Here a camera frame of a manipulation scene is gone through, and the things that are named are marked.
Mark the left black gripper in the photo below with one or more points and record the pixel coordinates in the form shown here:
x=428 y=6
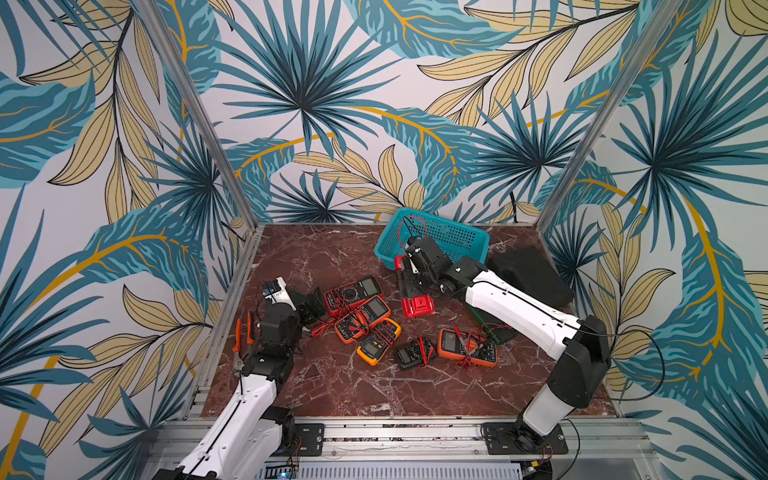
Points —
x=316 y=303

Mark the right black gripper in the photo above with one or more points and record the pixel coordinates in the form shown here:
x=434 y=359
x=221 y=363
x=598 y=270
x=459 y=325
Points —
x=413 y=264

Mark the orange grey multimeter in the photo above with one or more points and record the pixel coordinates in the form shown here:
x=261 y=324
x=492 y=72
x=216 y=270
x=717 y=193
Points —
x=467 y=348

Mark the small dark green multimeter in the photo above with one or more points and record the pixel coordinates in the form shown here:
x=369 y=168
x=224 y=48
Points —
x=417 y=353

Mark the green black multimeter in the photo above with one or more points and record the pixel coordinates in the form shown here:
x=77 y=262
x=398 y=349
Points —
x=493 y=328

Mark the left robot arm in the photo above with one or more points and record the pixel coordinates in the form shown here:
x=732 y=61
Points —
x=251 y=428

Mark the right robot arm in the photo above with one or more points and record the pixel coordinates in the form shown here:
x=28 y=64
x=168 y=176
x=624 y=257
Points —
x=580 y=347

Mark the dark red multimeter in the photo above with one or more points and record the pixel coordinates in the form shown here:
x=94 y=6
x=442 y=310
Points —
x=341 y=299

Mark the teal plastic basket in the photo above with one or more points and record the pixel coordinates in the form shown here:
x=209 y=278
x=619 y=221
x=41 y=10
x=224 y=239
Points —
x=455 y=239

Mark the orange red multimeter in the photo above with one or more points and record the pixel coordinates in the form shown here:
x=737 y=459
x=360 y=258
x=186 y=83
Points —
x=362 y=319

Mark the yellow orange multimeter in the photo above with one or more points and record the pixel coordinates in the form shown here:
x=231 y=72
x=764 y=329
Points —
x=378 y=343

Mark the black case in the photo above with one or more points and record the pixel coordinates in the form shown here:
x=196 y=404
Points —
x=529 y=271

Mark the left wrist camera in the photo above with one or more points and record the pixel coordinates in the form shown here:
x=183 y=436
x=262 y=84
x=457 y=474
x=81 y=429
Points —
x=275 y=291

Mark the orange handled pliers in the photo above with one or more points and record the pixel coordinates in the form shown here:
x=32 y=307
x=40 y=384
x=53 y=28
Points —
x=244 y=339

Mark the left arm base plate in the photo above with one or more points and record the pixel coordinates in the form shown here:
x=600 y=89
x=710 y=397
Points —
x=302 y=440

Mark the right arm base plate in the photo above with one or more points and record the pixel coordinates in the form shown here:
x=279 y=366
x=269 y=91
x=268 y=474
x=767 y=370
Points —
x=515 y=438

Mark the aluminium front rail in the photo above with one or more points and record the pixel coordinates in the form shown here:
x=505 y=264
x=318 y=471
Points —
x=453 y=448

